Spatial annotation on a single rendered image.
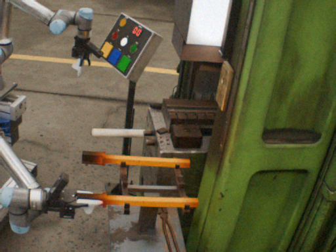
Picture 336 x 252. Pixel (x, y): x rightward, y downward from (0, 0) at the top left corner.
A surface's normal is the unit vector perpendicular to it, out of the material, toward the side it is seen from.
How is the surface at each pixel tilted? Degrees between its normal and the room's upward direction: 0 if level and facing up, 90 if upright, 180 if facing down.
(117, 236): 0
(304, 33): 89
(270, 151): 90
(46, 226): 0
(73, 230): 0
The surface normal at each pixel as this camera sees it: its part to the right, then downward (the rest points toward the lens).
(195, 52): 0.18, 0.52
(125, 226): 0.14, -0.85
